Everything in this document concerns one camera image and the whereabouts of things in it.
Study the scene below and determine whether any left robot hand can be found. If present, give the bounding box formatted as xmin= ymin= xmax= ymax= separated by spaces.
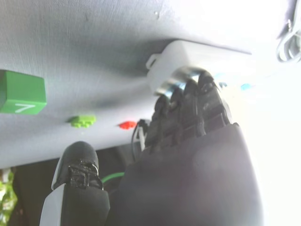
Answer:
xmin=39 ymin=66 xmax=265 ymax=226

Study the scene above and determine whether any white power strip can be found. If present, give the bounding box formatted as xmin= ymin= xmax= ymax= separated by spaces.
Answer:
xmin=145 ymin=40 xmax=259 ymax=97

